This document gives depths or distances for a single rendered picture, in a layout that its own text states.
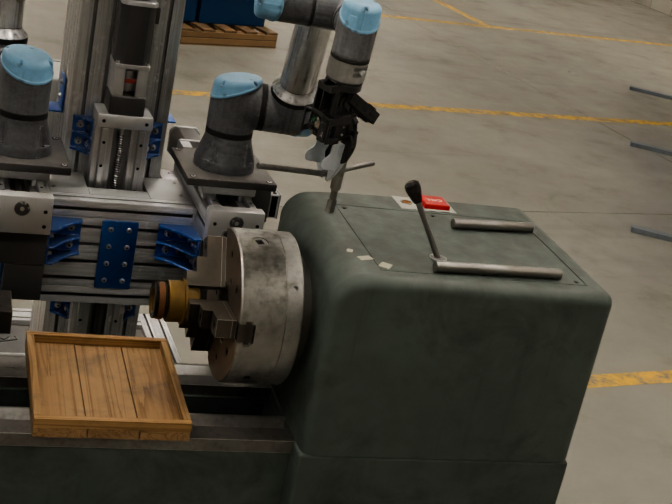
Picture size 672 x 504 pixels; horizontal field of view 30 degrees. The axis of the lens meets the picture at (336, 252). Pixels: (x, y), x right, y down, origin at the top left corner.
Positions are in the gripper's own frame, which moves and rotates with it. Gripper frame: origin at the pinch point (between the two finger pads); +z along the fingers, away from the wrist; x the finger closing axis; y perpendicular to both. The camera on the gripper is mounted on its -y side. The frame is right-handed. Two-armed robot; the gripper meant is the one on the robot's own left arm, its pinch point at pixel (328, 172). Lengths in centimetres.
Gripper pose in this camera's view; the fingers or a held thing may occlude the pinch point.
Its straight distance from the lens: 247.3
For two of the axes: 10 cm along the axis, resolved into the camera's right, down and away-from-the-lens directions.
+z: -2.3, 8.6, 4.6
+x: 6.9, 4.7, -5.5
